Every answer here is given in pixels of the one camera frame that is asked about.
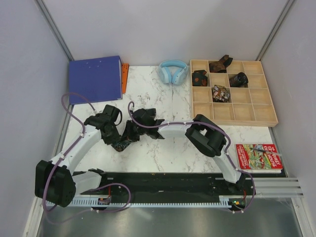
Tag light blue headphones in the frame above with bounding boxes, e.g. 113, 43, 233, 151
158, 60, 189, 85

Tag red white patterned rolled tie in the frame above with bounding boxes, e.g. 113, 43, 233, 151
212, 85, 230, 103

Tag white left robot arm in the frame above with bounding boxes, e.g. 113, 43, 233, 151
35, 105, 122, 207

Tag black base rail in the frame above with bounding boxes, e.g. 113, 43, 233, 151
79, 172, 257, 204

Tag blue ring binder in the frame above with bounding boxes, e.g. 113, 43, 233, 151
68, 56, 122, 103

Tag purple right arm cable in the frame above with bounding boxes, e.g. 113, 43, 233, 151
127, 101, 256, 215

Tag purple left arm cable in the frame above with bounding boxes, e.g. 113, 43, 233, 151
41, 92, 133, 224

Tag dark orange-dotted rolled tie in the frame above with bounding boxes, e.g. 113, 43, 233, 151
192, 70, 208, 86

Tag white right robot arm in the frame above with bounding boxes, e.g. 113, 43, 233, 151
128, 108, 244, 195

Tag black glossy rolled tie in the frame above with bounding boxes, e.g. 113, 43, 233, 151
229, 72, 248, 87

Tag wooden compartment tray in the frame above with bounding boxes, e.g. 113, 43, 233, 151
190, 59, 278, 127

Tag red children's book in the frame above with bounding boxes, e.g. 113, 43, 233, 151
235, 144, 283, 174

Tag orange perforated plastic piece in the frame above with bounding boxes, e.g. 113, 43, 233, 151
121, 63, 129, 94

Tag brown patterned rolled tie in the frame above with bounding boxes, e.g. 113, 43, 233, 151
209, 55, 233, 73

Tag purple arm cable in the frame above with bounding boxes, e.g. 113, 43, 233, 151
127, 101, 256, 215
41, 92, 133, 224

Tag navy floral necktie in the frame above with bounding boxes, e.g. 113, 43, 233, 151
112, 120, 140, 152

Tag white cable duct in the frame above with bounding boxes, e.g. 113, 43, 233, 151
45, 195, 247, 207

